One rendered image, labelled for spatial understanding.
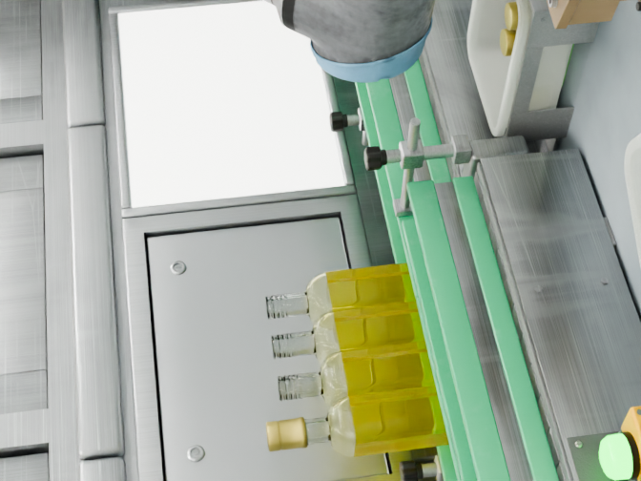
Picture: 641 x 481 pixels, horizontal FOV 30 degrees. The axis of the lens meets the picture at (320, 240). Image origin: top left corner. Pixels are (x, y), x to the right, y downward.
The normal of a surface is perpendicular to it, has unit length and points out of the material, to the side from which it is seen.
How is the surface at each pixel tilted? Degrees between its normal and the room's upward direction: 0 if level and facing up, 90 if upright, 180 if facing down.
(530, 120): 90
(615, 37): 0
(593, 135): 0
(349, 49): 58
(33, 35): 90
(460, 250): 90
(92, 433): 90
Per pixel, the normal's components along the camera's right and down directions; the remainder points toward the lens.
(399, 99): 0.02, -0.58
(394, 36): 0.26, 0.78
